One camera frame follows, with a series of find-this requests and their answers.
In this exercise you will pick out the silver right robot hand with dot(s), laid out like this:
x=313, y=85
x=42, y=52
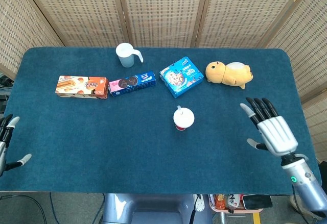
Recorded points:
x=277, y=134

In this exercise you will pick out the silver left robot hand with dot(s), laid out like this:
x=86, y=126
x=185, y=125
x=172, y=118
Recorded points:
x=5, y=132

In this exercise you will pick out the clear plastic drinking straw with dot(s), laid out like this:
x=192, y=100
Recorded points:
x=180, y=109

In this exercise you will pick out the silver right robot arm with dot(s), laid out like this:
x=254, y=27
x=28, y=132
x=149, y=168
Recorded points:
x=304, y=180

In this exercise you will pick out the red paper cup white lid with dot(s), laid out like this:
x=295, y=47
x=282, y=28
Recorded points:
x=184, y=120

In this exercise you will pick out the yellow plush toy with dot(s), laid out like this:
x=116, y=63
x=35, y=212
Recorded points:
x=227, y=74

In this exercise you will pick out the pink basket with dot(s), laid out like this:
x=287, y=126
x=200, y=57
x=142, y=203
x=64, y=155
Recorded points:
x=253, y=210

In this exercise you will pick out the orange biscuit box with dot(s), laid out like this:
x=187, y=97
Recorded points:
x=81, y=87

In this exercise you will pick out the white oval device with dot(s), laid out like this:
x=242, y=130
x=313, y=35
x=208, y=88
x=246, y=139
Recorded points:
x=200, y=203

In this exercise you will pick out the teal table cloth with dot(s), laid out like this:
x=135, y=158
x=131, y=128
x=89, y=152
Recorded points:
x=115, y=145

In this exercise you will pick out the blue chocolate chip cookie box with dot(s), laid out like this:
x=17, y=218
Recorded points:
x=181, y=77

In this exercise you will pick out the blue sandwich cookie box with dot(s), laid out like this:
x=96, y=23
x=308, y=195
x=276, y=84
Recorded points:
x=132, y=83

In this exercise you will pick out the grey-blue robot torso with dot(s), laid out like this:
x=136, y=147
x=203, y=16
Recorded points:
x=153, y=208

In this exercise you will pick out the woven wooden folding screen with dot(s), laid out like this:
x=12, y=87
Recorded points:
x=163, y=9

